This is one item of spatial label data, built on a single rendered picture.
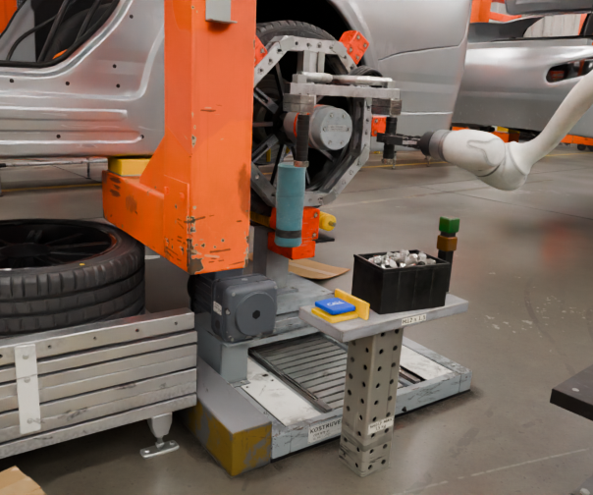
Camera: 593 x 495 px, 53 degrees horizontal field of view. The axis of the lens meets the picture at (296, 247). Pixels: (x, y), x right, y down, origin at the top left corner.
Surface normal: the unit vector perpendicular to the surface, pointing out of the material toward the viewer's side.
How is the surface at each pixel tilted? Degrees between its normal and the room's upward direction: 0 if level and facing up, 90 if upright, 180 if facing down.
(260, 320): 90
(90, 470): 0
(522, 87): 88
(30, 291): 90
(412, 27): 90
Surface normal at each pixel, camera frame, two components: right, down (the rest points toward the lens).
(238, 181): 0.57, 0.24
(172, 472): 0.05, -0.97
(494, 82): -0.82, 0.07
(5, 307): 0.28, 0.26
